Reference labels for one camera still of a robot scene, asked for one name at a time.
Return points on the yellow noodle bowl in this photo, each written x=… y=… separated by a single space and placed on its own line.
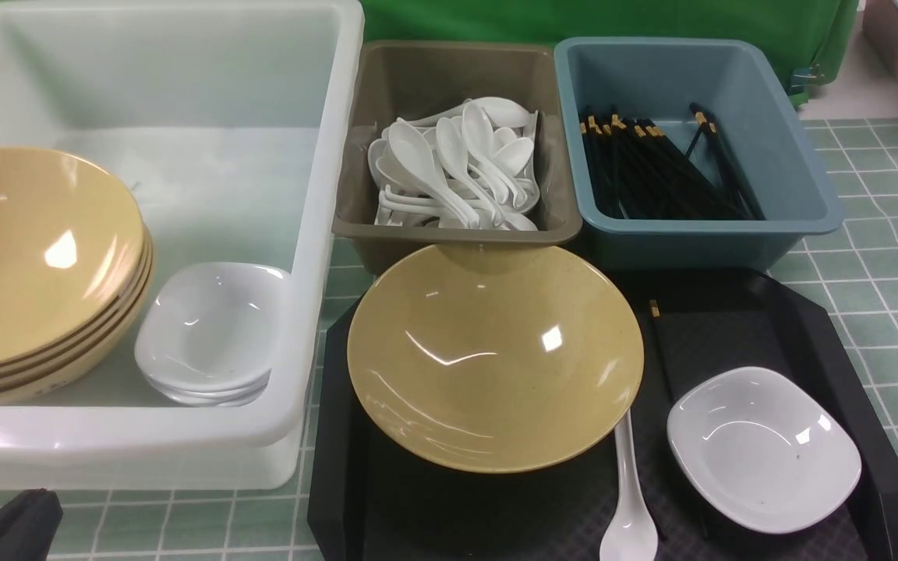
x=495 y=361

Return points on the brown plastic bin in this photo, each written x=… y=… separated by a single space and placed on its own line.
x=416 y=79

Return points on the pile of white spoons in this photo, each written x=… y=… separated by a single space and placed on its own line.
x=495 y=192

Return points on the white soup spoon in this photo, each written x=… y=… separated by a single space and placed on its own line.
x=631 y=534

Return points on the stack of white dishes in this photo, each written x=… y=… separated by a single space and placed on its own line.
x=210 y=336

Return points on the stack of yellow bowls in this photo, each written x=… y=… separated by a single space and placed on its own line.
x=76 y=263

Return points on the black serving tray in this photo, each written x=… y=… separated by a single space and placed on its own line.
x=371 y=500

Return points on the black chopstick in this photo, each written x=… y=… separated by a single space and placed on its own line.
x=657 y=341

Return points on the pile of black chopsticks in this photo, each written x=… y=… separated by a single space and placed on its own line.
x=637 y=173

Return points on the white square side dish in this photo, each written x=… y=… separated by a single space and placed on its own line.
x=762 y=452

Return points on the large white plastic tub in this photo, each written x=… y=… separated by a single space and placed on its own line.
x=227 y=121

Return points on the blue plastic bin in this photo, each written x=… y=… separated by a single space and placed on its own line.
x=659 y=78

